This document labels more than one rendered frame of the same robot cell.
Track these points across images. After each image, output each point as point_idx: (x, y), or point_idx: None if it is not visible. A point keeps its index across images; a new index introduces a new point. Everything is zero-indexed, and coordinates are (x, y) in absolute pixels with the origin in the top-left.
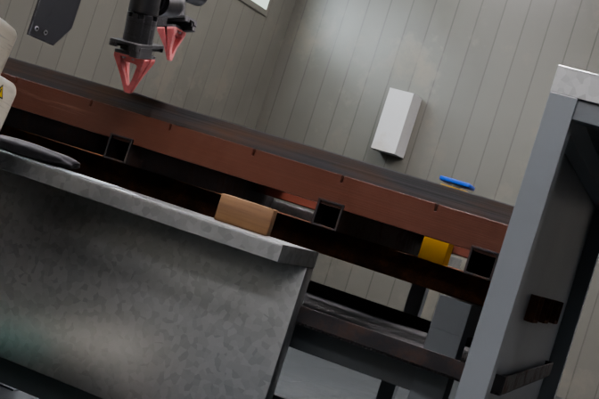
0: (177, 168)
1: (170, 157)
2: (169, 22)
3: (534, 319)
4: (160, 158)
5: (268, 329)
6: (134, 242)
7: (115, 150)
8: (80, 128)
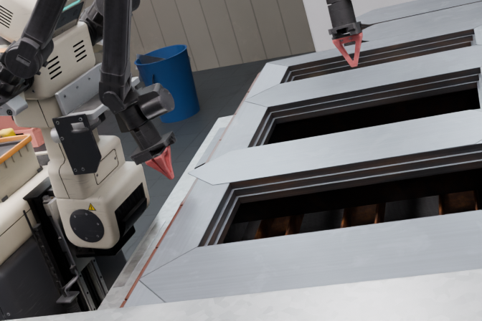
0: (287, 207)
1: (264, 203)
2: (338, 32)
3: None
4: (249, 209)
5: None
6: None
7: None
8: (427, 101)
